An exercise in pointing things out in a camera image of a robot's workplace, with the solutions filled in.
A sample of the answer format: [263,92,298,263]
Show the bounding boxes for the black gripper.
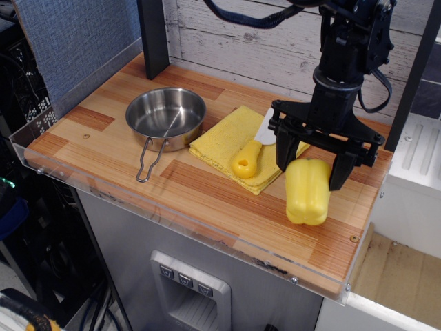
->
[269,74,384,191]

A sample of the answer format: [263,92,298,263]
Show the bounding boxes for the yellow plastic bell pepper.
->
[285,159,331,225]

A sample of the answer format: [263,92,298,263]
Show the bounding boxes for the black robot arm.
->
[269,1,396,191]

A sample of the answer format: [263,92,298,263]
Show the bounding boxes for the stainless steel pot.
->
[125,87,207,183]

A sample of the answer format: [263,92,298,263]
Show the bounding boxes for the yellow folded cloth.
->
[188,105,311,197]

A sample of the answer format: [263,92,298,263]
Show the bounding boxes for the clear acrylic edge guard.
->
[10,107,392,302]

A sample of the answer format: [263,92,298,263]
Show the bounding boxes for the white toy sink unit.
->
[316,114,440,330]

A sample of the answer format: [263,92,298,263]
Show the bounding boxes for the silver water dispenser panel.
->
[150,250,232,330]

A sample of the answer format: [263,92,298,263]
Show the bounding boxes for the silver toy fridge cabinet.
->
[79,192,322,330]

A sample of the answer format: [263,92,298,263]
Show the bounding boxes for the blue fabric panel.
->
[13,1,141,103]

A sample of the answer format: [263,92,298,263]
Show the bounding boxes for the yellow object bottom corner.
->
[25,315,62,331]

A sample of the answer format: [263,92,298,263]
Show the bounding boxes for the toy knife yellow handle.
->
[232,108,276,179]

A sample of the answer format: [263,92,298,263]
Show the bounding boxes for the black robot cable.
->
[203,0,304,30]

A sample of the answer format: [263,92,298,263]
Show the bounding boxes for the black right vertical post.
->
[384,0,440,152]

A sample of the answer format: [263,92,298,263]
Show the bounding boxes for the black vertical post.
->
[384,0,440,152]
[137,0,170,79]

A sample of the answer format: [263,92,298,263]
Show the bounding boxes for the black left vertical post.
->
[137,0,170,79]

